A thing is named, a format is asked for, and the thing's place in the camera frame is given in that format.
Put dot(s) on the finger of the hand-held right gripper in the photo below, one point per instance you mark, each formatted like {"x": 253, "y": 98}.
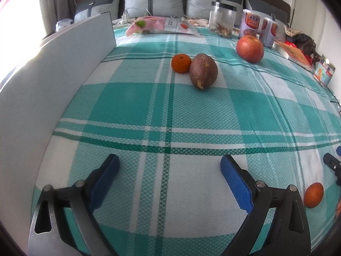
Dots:
{"x": 332, "y": 163}
{"x": 338, "y": 151}

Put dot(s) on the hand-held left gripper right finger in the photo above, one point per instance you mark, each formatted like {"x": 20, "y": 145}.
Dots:
{"x": 235, "y": 182}

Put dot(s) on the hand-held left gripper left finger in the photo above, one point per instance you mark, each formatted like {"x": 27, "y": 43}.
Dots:
{"x": 104, "y": 184}

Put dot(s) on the brown egg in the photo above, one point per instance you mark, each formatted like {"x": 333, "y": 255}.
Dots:
{"x": 313, "y": 195}

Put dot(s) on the brown sweet potato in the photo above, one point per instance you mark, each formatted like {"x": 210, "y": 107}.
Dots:
{"x": 203, "y": 70}

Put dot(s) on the orange mandarin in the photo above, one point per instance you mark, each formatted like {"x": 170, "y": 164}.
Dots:
{"x": 181, "y": 64}

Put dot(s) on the red apple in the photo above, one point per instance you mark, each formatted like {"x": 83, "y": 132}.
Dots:
{"x": 250, "y": 50}

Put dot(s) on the opened colourful tin can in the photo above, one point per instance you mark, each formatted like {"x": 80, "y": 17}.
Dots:
{"x": 323, "y": 71}

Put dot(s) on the teal checkered blanket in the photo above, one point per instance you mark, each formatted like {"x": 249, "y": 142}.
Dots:
{"x": 186, "y": 117}

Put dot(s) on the orange book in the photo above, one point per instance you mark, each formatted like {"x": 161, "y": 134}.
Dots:
{"x": 294, "y": 54}

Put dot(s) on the white board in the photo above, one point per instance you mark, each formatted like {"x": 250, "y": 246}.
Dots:
{"x": 53, "y": 85}

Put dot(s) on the dark bag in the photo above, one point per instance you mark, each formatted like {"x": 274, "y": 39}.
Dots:
{"x": 303, "y": 40}

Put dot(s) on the red labelled tin can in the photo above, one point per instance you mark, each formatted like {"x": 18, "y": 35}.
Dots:
{"x": 270, "y": 33}
{"x": 250, "y": 24}

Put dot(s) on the pink plastic packet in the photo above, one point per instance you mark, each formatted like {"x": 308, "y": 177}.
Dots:
{"x": 145, "y": 26}

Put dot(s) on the clear plastic bag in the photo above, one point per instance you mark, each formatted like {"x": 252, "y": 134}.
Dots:
{"x": 64, "y": 24}

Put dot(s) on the clear jar with black lid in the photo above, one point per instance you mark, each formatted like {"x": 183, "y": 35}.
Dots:
{"x": 222, "y": 18}

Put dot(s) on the white printed leaflet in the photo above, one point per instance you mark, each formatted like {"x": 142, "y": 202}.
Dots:
{"x": 181, "y": 27}

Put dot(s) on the white power strip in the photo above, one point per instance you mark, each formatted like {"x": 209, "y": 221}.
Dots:
{"x": 124, "y": 18}

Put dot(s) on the grey curtain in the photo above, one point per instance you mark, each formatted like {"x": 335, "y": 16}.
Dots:
{"x": 57, "y": 2}

